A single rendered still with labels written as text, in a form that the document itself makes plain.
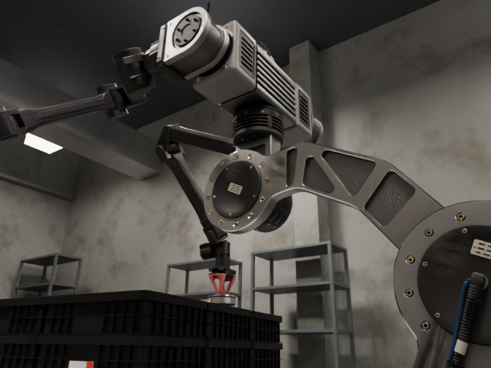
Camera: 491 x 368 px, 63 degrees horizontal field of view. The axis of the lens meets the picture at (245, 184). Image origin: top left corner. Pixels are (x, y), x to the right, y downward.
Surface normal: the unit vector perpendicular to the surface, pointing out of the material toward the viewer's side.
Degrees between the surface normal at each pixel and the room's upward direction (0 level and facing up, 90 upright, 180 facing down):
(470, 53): 90
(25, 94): 90
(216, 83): 180
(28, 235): 90
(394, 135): 90
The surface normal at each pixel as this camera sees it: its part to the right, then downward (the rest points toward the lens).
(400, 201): -0.58, -0.32
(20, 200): 0.81, -0.21
